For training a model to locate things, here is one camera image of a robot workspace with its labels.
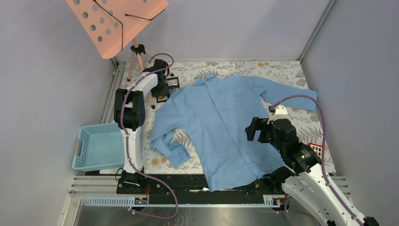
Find light blue button shirt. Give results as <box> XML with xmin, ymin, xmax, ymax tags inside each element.
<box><xmin>150</xmin><ymin>74</ymin><xmax>318</xmax><ymax>192</ymax></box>

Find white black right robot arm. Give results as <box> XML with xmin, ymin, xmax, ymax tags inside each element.
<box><xmin>245</xmin><ymin>117</ymin><xmax>378</xmax><ymax>226</ymax></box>

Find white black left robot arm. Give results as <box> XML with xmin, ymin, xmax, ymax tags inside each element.
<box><xmin>114</xmin><ymin>59</ymin><xmax>169</xmax><ymax>194</ymax></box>

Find black four-compartment brooch tray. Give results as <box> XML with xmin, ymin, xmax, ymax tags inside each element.
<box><xmin>152</xmin><ymin>77</ymin><xmax>180</xmax><ymax>103</ymax></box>

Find floral patterned table mat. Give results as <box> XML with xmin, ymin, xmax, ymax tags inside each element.
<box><xmin>100</xmin><ymin>61</ymin><xmax>322</xmax><ymax>174</ymax></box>

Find red white grid block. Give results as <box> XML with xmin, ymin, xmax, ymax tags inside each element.
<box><xmin>308</xmin><ymin>143</ymin><xmax>323</xmax><ymax>158</ymax></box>

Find pink perforated music stand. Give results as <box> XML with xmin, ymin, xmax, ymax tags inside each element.
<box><xmin>65</xmin><ymin>0</ymin><xmax>175</xmax><ymax>109</ymax></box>

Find light blue plastic basket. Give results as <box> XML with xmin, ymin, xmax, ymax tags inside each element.
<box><xmin>72</xmin><ymin>123</ymin><xmax>125</xmax><ymax>172</ymax></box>

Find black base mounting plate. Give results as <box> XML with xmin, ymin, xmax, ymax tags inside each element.
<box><xmin>116</xmin><ymin>171</ymin><xmax>288</xmax><ymax>207</ymax></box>

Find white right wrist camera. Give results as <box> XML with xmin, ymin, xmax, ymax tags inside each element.
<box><xmin>267</xmin><ymin>105</ymin><xmax>288</xmax><ymax>124</ymax></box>

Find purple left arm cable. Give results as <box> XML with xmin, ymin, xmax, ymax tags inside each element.
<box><xmin>120</xmin><ymin>53</ymin><xmax>179</xmax><ymax>220</ymax></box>

